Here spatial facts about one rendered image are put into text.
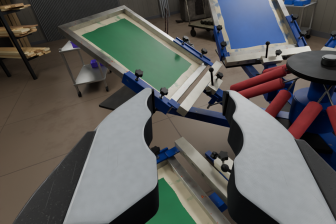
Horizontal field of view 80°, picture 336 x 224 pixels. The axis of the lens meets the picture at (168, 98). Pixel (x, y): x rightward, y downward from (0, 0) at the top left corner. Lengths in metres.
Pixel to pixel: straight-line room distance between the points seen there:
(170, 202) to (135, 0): 8.87
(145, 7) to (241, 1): 7.68
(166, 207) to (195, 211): 0.11
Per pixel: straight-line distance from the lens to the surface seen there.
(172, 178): 0.97
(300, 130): 0.93
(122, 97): 1.62
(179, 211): 0.89
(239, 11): 1.95
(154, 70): 1.25
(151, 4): 9.56
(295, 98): 1.13
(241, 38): 1.75
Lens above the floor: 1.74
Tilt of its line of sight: 32 degrees down
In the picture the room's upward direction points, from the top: 9 degrees counter-clockwise
